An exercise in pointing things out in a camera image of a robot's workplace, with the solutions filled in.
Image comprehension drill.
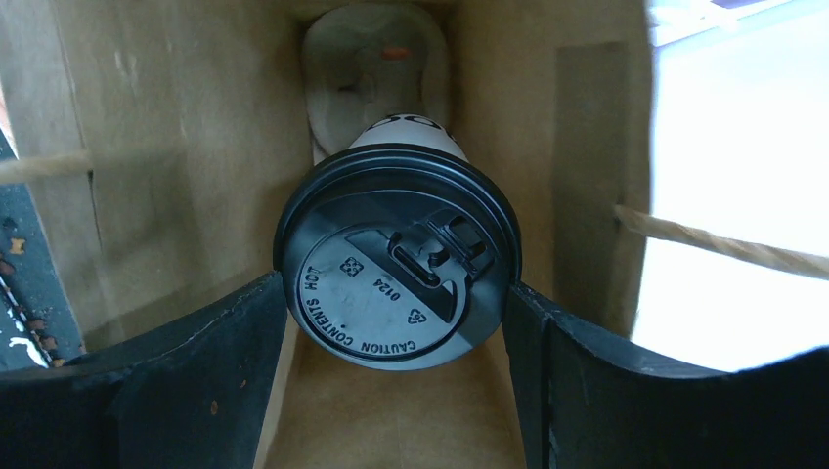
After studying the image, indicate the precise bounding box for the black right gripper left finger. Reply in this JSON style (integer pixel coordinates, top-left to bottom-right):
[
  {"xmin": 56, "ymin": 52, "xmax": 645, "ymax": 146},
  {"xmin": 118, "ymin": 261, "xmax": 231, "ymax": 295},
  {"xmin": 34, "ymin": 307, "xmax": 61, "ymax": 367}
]
[{"xmin": 1, "ymin": 272, "xmax": 287, "ymax": 468}]

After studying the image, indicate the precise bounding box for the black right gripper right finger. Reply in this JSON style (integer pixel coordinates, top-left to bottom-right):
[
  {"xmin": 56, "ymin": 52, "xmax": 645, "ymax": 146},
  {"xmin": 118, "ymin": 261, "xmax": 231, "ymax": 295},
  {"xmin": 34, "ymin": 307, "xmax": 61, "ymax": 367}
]
[{"xmin": 503, "ymin": 283, "xmax": 828, "ymax": 468}]

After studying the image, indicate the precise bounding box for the black plastic cup lid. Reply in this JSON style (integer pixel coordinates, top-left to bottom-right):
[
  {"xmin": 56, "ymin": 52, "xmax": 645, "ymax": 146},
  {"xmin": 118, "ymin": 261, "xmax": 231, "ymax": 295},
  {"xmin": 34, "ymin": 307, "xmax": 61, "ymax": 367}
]
[{"xmin": 273, "ymin": 144, "xmax": 521, "ymax": 371}]

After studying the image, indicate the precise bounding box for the green paper bag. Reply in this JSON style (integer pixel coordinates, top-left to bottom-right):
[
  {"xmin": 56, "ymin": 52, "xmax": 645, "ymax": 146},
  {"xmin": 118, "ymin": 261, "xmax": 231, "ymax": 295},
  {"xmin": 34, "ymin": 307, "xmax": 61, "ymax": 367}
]
[{"xmin": 1, "ymin": 1, "xmax": 686, "ymax": 468}]

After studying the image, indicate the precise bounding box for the white paper cup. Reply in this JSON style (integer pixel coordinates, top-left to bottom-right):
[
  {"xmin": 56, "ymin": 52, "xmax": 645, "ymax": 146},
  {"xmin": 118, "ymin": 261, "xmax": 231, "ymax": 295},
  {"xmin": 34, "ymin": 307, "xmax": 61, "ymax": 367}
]
[{"xmin": 348, "ymin": 113, "xmax": 468, "ymax": 161}]

